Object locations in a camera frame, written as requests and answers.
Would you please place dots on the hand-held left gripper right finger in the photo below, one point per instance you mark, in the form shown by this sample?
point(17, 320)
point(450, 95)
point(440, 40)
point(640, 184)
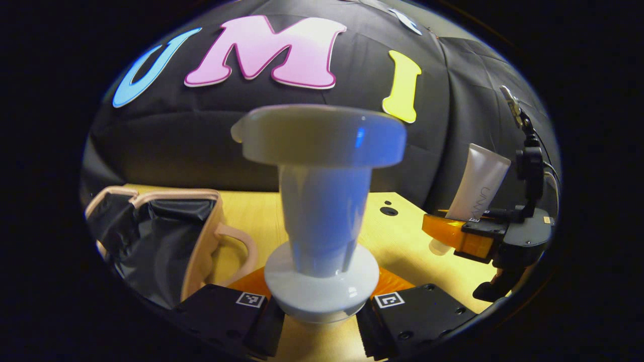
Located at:
point(372, 334)

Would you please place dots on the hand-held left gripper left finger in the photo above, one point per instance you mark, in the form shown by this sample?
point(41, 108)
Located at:
point(266, 332)

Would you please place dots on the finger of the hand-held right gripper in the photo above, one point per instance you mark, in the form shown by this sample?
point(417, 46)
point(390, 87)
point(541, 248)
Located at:
point(483, 229)
point(503, 214)

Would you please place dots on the white squeeze tube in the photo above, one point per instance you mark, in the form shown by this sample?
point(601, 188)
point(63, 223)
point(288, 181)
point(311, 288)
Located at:
point(478, 186)

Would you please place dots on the white wide-cap bottle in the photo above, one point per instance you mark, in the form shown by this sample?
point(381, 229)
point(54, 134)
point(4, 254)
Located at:
point(322, 211)

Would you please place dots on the beige scalloped suitcase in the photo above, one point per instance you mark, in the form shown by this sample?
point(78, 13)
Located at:
point(151, 241)

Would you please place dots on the black round table grommet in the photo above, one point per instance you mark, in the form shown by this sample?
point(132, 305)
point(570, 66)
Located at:
point(388, 211)

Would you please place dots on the black backdrop cloth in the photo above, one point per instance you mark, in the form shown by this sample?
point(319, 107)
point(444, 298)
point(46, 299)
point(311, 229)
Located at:
point(201, 136)

